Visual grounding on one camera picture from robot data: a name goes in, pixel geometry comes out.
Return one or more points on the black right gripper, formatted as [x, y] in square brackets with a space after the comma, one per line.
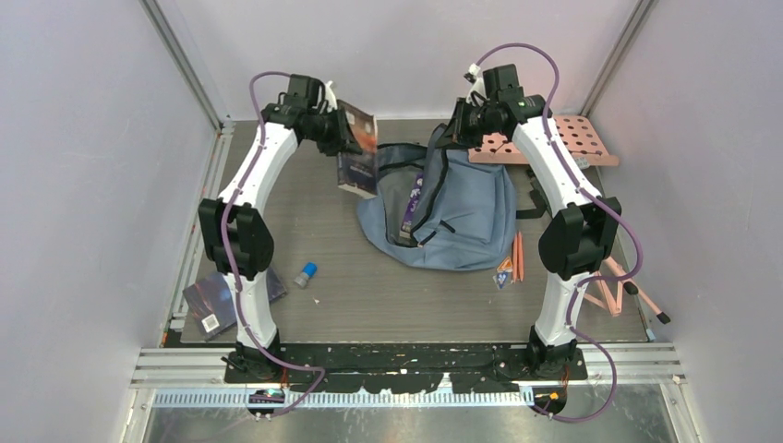
[461, 136]

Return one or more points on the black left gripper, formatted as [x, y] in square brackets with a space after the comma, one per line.
[344, 138]

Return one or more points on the dark Tale of Two Cities book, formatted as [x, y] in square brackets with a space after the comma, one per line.
[357, 169]

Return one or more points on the blue grey student backpack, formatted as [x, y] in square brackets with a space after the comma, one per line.
[466, 217]

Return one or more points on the dark blue galaxy cover book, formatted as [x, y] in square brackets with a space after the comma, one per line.
[211, 304]

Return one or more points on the colourful treehouse paperback book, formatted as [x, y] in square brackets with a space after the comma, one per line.
[410, 207]

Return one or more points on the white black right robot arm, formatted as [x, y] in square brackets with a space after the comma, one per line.
[583, 224]

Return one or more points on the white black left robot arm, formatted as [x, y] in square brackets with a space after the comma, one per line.
[235, 236]

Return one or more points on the orange pencil right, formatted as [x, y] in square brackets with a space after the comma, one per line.
[521, 259]

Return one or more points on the orange pencil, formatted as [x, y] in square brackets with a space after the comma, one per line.
[521, 259]
[515, 257]

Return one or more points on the blue capped glue stick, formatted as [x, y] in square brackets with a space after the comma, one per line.
[305, 275]

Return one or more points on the orange pencil left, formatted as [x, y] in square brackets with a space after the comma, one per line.
[515, 257]

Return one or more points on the orange triangular sticker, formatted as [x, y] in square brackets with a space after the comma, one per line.
[506, 265]

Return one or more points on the pink perforated music stand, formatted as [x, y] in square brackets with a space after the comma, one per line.
[580, 139]

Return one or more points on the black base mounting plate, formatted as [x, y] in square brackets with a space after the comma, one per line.
[401, 368]

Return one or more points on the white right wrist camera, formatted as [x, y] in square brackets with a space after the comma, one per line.
[476, 95]

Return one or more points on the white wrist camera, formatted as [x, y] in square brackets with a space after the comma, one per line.
[476, 95]
[330, 96]

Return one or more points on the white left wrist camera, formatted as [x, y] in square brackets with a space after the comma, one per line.
[330, 96]

